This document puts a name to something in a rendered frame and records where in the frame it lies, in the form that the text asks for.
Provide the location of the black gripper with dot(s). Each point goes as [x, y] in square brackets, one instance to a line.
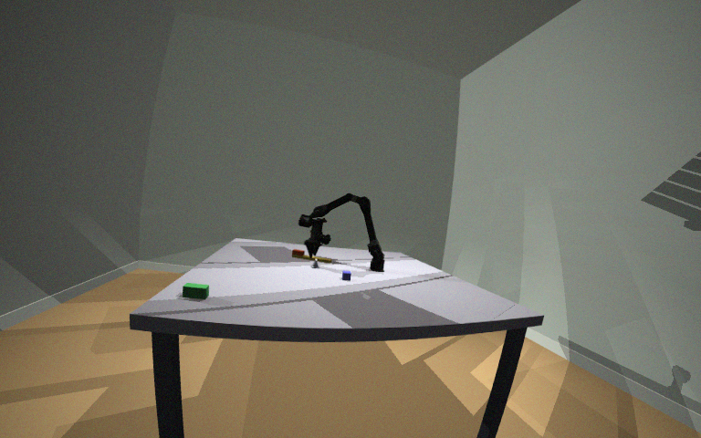
[311, 244]

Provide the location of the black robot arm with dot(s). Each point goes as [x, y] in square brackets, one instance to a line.
[377, 263]

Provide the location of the green rectangular block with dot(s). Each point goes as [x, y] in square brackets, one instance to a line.
[192, 290]

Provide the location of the yellow bar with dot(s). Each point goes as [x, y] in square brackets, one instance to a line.
[301, 254]

